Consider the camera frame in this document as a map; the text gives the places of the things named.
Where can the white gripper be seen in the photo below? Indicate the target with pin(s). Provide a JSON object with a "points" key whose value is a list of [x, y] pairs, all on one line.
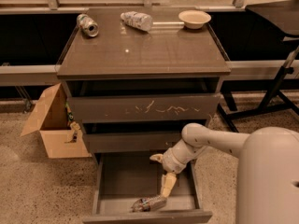
{"points": [[170, 163]]}

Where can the clear plastic water bottle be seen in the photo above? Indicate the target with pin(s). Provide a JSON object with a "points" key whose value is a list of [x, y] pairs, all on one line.
{"points": [[148, 204]]}

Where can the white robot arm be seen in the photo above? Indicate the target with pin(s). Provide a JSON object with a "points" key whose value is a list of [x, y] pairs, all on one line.
{"points": [[267, 174]]}

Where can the grey bottom drawer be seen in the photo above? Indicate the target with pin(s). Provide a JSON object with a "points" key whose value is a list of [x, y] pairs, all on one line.
{"points": [[123, 178]]}

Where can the grey drawer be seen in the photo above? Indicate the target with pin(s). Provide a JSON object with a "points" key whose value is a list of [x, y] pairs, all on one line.
{"points": [[133, 136], [123, 178], [137, 100]]}

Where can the grey top drawer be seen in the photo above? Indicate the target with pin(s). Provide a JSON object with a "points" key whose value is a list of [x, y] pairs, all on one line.
{"points": [[137, 100]]}

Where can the grey middle drawer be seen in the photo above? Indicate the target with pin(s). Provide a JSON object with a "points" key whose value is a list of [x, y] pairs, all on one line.
{"points": [[133, 136]]}

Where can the grey drawer cabinet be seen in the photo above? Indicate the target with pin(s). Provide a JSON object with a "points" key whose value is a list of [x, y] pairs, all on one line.
{"points": [[167, 50]]}

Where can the white labelled plastic bottle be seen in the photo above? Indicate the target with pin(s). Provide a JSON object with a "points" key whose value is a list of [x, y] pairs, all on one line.
{"points": [[138, 20]]}

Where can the items inside cardboard box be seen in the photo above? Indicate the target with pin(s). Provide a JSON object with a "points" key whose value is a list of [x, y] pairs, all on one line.
{"points": [[71, 123]]}

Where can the open cardboard box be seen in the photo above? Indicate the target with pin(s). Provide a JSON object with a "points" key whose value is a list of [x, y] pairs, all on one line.
{"points": [[49, 118]]}

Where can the beige paper bowl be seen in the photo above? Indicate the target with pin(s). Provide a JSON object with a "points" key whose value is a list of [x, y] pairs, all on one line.
{"points": [[194, 19]]}

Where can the crushed soda can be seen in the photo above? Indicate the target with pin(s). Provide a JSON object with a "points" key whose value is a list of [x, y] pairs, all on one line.
{"points": [[87, 25]]}

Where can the black rolling stand table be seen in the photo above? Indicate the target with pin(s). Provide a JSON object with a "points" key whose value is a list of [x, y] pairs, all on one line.
{"points": [[284, 15]]}

